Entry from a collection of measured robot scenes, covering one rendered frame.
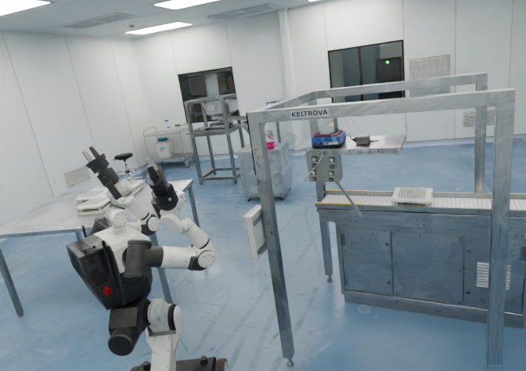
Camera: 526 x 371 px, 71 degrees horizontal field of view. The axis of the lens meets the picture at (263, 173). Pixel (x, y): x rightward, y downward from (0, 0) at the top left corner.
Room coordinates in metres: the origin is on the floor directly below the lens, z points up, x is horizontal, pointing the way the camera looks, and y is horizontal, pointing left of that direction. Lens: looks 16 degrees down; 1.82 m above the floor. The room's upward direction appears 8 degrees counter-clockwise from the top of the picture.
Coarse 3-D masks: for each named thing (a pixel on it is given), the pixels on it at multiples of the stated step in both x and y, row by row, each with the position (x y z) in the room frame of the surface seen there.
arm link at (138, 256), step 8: (128, 248) 1.36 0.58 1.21; (136, 248) 1.35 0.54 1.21; (144, 248) 1.36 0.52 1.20; (152, 248) 1.38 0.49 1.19; (160, 248) 1.40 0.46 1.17; (128, 256) 1.34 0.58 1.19; (136, 256) 1.33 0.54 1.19; (144, 256) 1.34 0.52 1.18; (152, 256) 1.36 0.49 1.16; (160, 256) 1.37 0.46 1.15; (128, 264) 1.32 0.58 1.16; (136, 264) 1.32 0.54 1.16; (144, 264) 1.33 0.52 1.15; (152, 264) 1.35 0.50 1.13; (160, 264) 1.37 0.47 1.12; (128, 272) 1.30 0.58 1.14; (136, 272) 1.30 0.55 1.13; (144, 272) 1.32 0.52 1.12
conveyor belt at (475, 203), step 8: (328, 200) 2.59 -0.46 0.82; (336, 200) 2.57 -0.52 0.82; (344, 200) 2.54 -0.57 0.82; (352, 200) 2.52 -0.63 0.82; (360, 200) 2.50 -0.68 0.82; (368, 200) 2.48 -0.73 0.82; (376, 200) 2.45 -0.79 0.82; (384, 200) 2.43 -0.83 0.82; (432, 200) 2.32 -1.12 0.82; (440, 200) 2.30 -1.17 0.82; (448, 200) 2.28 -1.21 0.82; (456, 200) 2.26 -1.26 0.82; (464, 200) 2.24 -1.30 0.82; (472, 200) 2.22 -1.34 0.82; (480, 200) 2.21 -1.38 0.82; (488, 200) 2.19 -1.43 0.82; (512, 200) 2.14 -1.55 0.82; (520, 200) 2.12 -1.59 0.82; (336, 208) 2.43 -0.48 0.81; (344, 208) 2.40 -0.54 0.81; (512, 208) 2.03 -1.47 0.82; (520, 208) 2.02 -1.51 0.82
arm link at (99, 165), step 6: (102, 156) 1.84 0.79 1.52; (90, 162) 1.84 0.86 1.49; (96, 162) 1.83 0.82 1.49; (102, 162) 1.83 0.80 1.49; (108, 162) 1.87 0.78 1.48; (96, 168) 1.84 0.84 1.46; (102, 168) 1.83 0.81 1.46; (108, 168) 1.86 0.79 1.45; (102, 174) 1.82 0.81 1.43; (108, 174) 1.83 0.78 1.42; (114, 174) 1.85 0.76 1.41; (102, 180) 1.82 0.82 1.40
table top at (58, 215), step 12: (192, 180) 3.72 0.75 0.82; (72, 192) 3.94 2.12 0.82; (84, 192) 3.86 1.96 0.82; (144, 192) 3.53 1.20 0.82; (48, 204) 3.57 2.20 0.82; (60, 204) 3.50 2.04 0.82; (72, 204) 3.45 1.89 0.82; (144, 204) 3.12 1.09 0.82; (24, 216) 3.28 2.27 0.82; (36, 216) 3.23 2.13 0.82; (48, 216) 3.18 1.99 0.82; (60, 216) 3.13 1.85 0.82; (72, 216) 3.08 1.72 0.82; (84, 216) 3.03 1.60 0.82; (96, 216) 2.99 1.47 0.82; (132, 216) 2.86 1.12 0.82; (156, 216) 2.78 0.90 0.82; (0, 228) 3.04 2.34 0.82; (12, 228) 2.99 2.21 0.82; (24, 228) 2.95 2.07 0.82; (36, 228) 2.90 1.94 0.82; (48, 228) 2.86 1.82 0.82; (60, 228) 2.82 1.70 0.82; (72, 228) 2.78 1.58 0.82
